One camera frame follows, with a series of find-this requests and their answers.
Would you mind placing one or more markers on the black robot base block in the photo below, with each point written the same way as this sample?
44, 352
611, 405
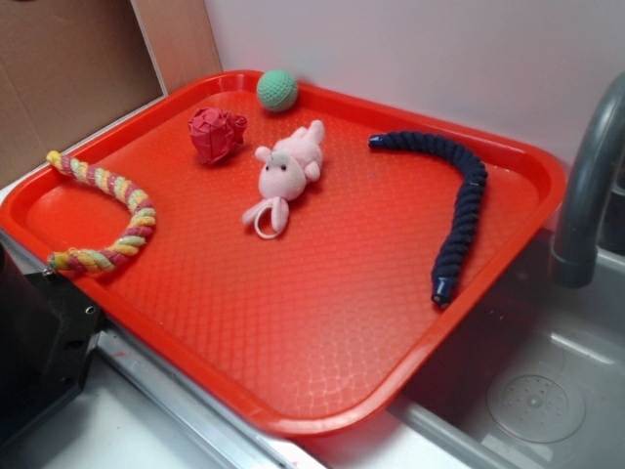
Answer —
49, 330

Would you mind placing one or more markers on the red plastic tray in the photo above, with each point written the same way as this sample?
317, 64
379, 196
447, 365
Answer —
319, 328

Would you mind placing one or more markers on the pink plush toy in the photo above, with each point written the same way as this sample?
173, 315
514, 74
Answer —
288, 167

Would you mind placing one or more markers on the red crumpled paper ball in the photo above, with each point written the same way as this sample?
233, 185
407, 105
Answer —
216, 133

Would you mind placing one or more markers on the green rubber ball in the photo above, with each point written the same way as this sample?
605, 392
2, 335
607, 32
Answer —
277, 90

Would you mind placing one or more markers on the grey toy faucet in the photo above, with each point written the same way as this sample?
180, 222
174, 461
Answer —
592, 213

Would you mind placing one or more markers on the grey toy sink basin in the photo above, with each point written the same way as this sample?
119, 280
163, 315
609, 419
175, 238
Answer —
533, 376

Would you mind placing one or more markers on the brown cardboard box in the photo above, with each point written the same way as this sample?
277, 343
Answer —
71, 68

